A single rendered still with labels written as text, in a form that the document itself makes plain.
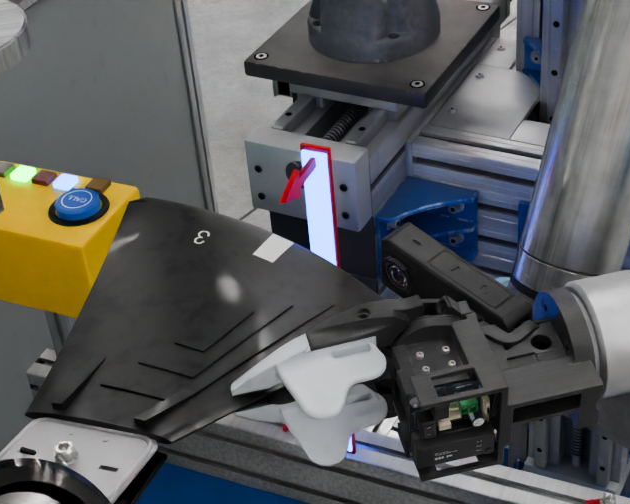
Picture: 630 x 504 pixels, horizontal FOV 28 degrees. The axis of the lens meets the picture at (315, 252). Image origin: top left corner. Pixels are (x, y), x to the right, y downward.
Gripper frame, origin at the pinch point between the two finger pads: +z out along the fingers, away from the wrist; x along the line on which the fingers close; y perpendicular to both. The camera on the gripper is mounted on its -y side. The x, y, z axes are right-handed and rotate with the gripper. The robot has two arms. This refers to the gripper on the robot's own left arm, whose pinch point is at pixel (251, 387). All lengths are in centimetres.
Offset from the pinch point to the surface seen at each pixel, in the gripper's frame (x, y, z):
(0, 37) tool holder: -28.7, 2.6, 8.9
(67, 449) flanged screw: -2.7, 4.0, 11.1
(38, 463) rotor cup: -8.2, 9.1, 12.0
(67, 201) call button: 13.9, -38.5, 10.5
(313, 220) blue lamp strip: 8.2, -23.0, -8.9
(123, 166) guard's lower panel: 70, -115, 5
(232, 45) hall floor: 147, -261, -33
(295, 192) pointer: 2.4, -20.1, -7.1
